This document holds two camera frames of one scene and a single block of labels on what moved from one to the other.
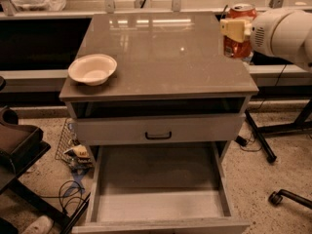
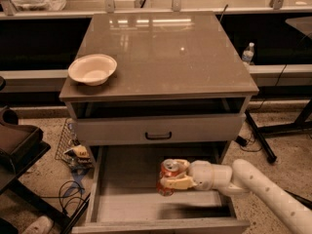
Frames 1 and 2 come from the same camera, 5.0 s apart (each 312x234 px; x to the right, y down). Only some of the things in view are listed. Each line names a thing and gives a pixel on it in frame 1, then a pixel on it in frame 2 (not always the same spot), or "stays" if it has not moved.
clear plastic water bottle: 249,58 stays
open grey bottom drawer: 160,188 stays
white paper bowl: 94,69 stays
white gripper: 261,34 -> 201,175
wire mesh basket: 69,136 stays
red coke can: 232,47 -> 168,168
